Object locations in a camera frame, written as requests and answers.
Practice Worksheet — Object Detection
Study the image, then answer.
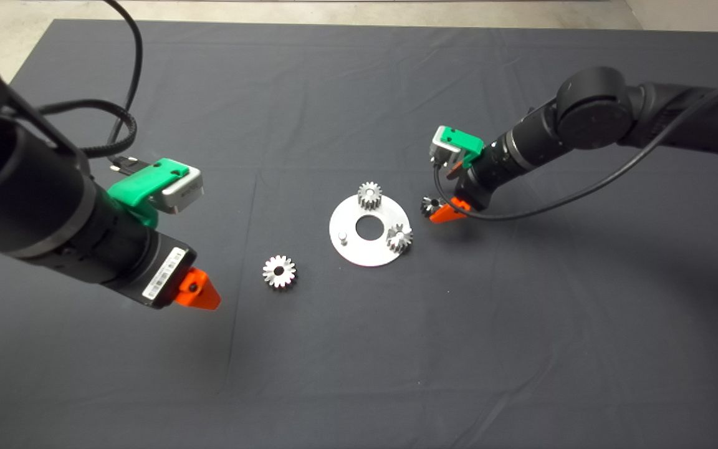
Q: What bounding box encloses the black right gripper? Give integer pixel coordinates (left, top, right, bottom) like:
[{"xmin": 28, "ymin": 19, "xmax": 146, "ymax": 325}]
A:
[{"xmin": 429, "ymin": 140, "xmax": 520, "ymax": 224}]

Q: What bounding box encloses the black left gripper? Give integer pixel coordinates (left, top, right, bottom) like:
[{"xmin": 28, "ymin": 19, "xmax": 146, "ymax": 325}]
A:
[{"xmin": 60, "ymin": 200, "xmax": 221, "ymax": 311}]

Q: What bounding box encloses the large steel gear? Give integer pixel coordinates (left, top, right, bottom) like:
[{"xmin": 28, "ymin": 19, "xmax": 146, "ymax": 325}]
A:
[{"xmin": 262, "ymin": 254, "xmax": 297, "ymax": 290}]

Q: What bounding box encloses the round metal plate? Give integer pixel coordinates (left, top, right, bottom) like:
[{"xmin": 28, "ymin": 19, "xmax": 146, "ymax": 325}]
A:
[{"xmin": 328, "ymin": 193, "xmax": 411, "ymax": 268}]

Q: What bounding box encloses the dark grey table cloth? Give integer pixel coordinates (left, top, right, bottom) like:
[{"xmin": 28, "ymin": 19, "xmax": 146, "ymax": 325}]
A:
[{"xmin": 0, "ymin": 19, "xmax": 718, "ymax": 449}]

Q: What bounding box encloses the grey right camera box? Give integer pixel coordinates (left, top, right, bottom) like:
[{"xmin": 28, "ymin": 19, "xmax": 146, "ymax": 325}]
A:
[{"xmin": 429, "ymin": 130, "xmax": 462, "ymax": 166}]

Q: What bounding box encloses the grey camera box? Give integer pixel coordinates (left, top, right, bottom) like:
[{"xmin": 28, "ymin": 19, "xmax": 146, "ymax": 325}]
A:
[
  {"xmin": 429, "ymin": 130, "xmax": 462, "ymax": 166},
  {"xmin": 150, "ymin": 166, "xmax": 204, "ymax": 215}
]

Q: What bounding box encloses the green right camera mount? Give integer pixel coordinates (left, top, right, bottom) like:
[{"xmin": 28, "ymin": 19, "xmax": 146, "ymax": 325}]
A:
[{"xmin": 437, "ymin": 126, "xmax": 486, "ymax": 169}]

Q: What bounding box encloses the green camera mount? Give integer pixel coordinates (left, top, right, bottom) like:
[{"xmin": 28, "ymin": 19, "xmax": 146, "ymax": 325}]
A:
[
  {"xmin": 437, "ymin": 126, "xmax": 486, "ymax": 169},
  {"xmin": 107, "ymin": 158, "xmax": 189, "ymax": 229}
]

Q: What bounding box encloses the thin black right camera cable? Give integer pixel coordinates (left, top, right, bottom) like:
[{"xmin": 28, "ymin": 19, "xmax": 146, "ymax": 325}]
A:
[{"xmin": 433, "ymin": 87, "xmax": 718, "ymax": 250}]

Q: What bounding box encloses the thin black camera cable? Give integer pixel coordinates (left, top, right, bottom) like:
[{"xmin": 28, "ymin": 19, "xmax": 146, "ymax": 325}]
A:
[
  {"xmin": 105, "ymin": 0, "xmax": 151, "ymax": 175},
  {"xmin": 433, "ymin": 87, "xmax": 718, "ymax": 250}
]

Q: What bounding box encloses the grey left camera box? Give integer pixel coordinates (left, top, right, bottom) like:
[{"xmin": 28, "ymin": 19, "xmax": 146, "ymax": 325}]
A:
[{"xmin": 150, "ymin": 166, "xmax": 204, "ymax": 215}]

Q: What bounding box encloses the green left camera mount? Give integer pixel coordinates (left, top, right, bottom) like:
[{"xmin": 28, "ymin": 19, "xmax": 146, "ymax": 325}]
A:
[{"xmin": 107, "ymin": 158, "xmax": 189, "ymax": 229}]

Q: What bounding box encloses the braided black left arm cable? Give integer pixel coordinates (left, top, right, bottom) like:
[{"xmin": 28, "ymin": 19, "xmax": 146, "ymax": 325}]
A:
[{"xmin": 35, "ymin": 99, "xmax": 138, "ymax": 158}]

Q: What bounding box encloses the thin black left camera cable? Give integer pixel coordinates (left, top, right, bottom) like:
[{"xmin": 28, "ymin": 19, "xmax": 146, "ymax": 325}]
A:
[{"xmin": 105, "ymin": 0, "xmax": 151, "ymax": 175}]

